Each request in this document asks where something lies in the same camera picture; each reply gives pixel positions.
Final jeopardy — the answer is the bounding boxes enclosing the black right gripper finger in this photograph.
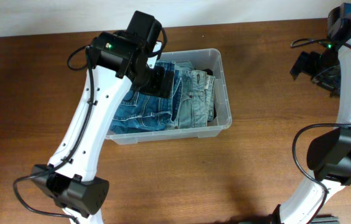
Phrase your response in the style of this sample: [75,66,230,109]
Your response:
[310,51,321,77]
[290,52,312,80]

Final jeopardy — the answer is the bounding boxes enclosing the dark blue jeans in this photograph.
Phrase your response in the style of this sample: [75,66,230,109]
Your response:
[110,60,182,134]

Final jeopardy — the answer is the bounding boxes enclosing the light blue jeans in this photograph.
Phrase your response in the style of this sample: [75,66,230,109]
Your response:
[166,61,208,130]

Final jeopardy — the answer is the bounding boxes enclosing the black garment with tape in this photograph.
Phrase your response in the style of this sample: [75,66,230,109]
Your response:
[204,68,217,122]

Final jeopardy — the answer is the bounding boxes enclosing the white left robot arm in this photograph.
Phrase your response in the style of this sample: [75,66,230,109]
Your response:
[32,11,173,223]

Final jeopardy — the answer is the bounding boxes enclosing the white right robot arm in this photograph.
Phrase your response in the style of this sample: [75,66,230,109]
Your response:
[266,3,351,223]

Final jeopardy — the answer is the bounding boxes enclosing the clear plastic storage bin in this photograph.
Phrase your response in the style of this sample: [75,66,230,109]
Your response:
[105,49,232,145]

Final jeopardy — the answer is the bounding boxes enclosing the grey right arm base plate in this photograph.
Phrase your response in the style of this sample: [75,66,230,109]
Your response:
[311,216,340,224]

